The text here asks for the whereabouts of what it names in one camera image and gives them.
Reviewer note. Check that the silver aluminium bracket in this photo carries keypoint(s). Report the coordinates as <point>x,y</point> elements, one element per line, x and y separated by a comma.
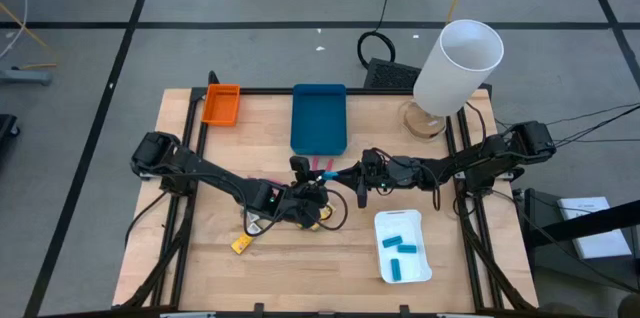
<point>187,315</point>
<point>462,315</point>

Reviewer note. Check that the black stand beam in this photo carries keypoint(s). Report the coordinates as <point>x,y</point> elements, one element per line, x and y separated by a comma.
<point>575,230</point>

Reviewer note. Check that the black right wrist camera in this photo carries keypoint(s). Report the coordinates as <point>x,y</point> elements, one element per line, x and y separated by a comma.
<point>376,170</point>

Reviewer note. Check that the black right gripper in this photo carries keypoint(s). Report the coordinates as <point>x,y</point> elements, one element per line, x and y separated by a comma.
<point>377,178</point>

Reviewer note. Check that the white shade table lamp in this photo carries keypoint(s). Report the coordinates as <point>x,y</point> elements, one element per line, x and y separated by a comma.
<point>460,68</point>

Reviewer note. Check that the grey stand foot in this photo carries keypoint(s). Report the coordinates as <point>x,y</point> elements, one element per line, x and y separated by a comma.
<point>25,77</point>

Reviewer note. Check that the blue eraser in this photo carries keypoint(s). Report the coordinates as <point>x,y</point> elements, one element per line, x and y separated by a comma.
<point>392,241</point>
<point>395,269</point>
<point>407,248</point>
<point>330,175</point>

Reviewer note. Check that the black mesh box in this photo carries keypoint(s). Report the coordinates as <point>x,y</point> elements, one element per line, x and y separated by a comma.
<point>390,75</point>

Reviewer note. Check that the blue plastic bin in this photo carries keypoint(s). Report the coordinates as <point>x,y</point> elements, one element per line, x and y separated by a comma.
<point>319,119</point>

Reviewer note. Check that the orange plastic basket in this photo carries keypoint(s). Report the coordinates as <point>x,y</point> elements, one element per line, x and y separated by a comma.
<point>221,104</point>

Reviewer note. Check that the black caster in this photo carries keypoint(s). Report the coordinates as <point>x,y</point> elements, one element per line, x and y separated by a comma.
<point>6,125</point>

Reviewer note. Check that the white plastic tray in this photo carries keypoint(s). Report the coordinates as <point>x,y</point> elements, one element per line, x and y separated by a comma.
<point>410,223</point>

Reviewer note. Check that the black table frame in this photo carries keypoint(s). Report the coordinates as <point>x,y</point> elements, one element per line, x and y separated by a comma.
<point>191,108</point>

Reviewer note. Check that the person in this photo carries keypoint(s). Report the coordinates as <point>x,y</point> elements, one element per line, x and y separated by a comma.
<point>631,308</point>

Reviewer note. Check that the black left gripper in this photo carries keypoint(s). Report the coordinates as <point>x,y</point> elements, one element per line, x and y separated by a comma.
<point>300,203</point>

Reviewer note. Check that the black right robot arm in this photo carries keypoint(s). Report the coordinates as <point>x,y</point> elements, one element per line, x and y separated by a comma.
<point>475,163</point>

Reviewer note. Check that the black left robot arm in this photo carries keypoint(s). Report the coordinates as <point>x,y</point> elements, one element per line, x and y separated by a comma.
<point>210,170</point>

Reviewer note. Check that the white booklet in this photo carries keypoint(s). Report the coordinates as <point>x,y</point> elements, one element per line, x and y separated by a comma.
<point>600,245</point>

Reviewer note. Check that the black table clamp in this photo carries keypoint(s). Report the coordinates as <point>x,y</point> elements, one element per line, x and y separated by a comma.
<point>404,309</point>
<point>258,308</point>

